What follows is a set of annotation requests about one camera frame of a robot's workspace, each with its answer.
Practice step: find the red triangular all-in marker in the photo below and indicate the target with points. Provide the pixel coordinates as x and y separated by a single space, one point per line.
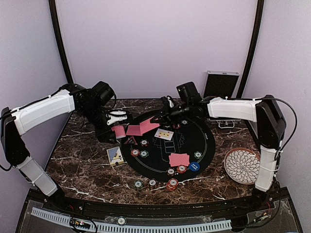
131 141

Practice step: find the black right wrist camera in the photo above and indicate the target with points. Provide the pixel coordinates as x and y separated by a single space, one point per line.
188 93

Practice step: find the red-backed card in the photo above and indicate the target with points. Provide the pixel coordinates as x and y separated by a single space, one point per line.
175 156
181 160
147 126

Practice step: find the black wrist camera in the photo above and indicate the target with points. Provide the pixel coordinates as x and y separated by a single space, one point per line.
103 93
188 93

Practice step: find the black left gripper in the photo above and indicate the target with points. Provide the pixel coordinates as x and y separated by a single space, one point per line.
103 135

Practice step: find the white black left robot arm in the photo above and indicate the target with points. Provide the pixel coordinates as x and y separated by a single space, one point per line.
14 123

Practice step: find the black poker chip stack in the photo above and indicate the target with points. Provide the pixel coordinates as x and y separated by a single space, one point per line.
152 183

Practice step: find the blue round blind button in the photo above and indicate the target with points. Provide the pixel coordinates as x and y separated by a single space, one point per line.
194 166

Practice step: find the black front rail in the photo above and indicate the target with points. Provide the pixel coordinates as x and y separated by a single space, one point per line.
281 208

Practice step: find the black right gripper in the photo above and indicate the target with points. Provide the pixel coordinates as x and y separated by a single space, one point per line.
165 112

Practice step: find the red-backed card seat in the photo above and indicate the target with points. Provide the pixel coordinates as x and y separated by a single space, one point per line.
133 130

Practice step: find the black frame post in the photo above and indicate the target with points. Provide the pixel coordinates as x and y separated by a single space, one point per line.
60 45
252 48

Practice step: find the green chip seat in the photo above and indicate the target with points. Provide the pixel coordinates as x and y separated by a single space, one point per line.
144 153
197 154

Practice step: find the green chip on rail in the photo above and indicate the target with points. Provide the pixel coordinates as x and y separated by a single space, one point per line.
121 221

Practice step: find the yellow blue card box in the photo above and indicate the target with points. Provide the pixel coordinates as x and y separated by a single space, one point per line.
115 156

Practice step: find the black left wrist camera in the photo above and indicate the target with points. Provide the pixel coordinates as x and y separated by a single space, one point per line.
103 93

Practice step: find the black left frame post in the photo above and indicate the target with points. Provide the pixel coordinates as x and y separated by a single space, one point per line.
60 45

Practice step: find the black right frame post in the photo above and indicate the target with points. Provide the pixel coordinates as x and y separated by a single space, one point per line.
252 48

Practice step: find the black 100 poker chip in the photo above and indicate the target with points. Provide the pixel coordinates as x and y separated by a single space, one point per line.
170 172

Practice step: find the floral patterned ceramic plate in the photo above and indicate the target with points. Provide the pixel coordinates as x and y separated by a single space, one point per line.
242 165

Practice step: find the red-backed playing card deck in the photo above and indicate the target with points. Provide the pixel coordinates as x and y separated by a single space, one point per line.
119 131

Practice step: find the white slotted cable duct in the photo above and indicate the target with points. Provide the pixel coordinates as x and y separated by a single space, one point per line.
101 227

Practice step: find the red poker chip stack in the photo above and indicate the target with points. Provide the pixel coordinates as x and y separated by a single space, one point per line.
172 184

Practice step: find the green poker chip stack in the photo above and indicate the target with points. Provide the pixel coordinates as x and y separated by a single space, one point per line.
138 185

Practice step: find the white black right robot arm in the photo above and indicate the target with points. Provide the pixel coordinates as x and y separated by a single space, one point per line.
264 112

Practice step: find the round black poker mat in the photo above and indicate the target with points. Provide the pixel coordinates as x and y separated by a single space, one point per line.
195 136

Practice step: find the black chip seat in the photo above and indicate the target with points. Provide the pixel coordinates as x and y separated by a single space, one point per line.
144 143

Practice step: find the aluminium poker chip case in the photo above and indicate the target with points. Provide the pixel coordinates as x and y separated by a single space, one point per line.
221 84

